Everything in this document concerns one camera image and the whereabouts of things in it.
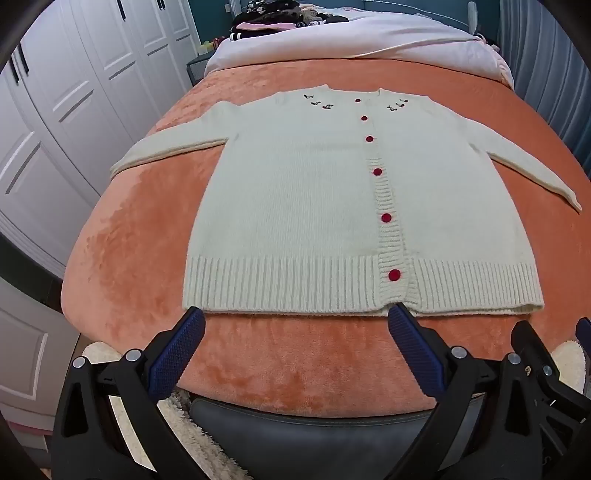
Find grey nightstand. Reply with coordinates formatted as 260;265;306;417
186;50;219;86

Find orange plush blanket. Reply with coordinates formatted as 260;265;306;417
61;58;591;418

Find cream shaggy rug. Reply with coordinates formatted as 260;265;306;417
81;339;259;480

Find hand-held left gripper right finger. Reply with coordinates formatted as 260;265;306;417
387;305;557;480

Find pile of dark clothes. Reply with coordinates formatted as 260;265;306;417
228;0;349;42

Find white duvet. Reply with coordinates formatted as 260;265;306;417
204;7;515;88

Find cream knit cardigan red buttons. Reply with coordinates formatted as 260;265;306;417
109;84;583;319

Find black leather stool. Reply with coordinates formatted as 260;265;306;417
187;392;467;480

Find grey-blue curtain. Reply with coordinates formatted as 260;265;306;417
499;18;591;167

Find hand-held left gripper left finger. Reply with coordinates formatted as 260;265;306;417
51;306;206;480

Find white panelled wardrobe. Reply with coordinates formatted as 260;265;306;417
0;0;200;282

